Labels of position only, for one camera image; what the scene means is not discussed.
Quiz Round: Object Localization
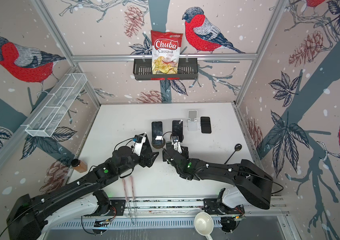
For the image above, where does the aluminium frame corner post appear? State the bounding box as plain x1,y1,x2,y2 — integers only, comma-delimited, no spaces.
31,0,101,106

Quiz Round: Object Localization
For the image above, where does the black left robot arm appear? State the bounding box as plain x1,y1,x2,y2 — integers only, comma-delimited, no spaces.
6,134,159,240

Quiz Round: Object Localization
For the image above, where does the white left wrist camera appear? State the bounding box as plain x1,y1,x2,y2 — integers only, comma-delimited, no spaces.
132,133,146,157

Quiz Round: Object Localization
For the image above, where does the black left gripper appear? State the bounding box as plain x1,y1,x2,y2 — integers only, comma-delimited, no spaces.
118,144,159,176

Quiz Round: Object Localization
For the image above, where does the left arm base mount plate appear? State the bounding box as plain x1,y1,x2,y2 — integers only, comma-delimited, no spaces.
85,190,126,217

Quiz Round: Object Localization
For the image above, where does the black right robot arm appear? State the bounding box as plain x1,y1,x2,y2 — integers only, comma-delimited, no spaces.
162,144,273,210

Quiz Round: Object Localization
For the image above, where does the round wooden stand left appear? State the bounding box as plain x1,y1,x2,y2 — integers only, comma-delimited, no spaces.
152,139,165,149

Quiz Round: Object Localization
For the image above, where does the green-edged phone on wooden stand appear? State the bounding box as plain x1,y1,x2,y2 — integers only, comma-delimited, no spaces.
151,121,163,141

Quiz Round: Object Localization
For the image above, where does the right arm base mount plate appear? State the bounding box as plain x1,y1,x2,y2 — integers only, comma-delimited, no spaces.
202,188,245,216

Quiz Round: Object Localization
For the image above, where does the pink chopstick right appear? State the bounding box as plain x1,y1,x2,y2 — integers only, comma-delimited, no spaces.
129,176,137,226

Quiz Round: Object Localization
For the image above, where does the black wire wall basket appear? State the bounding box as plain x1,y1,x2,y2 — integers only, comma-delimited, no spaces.
133,58,199,81

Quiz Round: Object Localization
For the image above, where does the purple phone on wooden stand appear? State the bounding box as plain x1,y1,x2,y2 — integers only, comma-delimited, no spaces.
172,120,184,143

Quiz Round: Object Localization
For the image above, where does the white mesh wall shelf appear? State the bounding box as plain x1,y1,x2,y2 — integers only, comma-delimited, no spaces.
25,73,87,137

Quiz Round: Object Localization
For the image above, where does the white phone stand rear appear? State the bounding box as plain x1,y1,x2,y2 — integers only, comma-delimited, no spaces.
188,110,198,132

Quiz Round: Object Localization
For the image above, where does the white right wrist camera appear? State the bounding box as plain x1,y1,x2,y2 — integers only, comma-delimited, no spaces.
172,135,183,154

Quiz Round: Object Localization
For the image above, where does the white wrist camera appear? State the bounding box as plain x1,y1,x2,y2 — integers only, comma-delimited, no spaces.
132,133,146,157
172,135,183,154

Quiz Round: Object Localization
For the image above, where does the black phone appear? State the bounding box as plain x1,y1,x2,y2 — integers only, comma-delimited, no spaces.
201,117,212,134

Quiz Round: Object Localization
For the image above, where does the white ladle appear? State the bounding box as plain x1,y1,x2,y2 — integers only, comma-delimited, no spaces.
194,212,214,240

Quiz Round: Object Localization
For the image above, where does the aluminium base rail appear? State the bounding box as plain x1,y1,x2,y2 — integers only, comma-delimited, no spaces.
56,197,289,232

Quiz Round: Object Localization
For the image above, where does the red Chuba cassava chips bag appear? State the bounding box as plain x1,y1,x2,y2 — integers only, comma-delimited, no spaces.
151,31,183,75

